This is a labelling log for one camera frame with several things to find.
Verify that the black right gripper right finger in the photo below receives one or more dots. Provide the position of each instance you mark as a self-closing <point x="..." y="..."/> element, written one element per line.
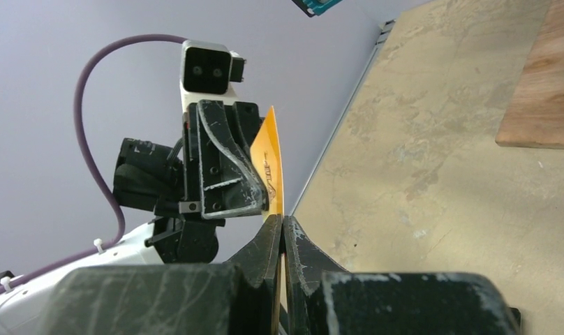
<point x="325" y="298"/>

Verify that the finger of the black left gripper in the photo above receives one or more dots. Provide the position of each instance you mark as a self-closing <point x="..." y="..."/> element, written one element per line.
<point x="226" y="162"/>

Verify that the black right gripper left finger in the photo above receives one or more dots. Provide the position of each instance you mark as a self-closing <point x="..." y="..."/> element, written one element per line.
<point x="239" y="296"/>

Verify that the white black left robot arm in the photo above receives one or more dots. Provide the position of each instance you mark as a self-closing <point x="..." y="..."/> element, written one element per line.
<point x="191" y="188"/>

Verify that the blue network switch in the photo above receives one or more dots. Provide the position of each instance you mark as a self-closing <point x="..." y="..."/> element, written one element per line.
<point x="313" y="8"/>

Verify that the aluminium frame rail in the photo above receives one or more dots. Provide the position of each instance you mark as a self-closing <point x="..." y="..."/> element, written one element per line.
<point x="385" y="29"/>

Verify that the single orange credit card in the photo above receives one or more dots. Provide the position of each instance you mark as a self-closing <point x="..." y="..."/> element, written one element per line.
<point x="265" y="155"/>

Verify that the brown wooden board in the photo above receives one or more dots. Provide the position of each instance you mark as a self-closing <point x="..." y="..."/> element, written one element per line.
<point x="535" y="115"/>

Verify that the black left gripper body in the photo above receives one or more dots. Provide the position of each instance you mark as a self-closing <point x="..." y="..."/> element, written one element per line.
<point x="208" y="152"/>

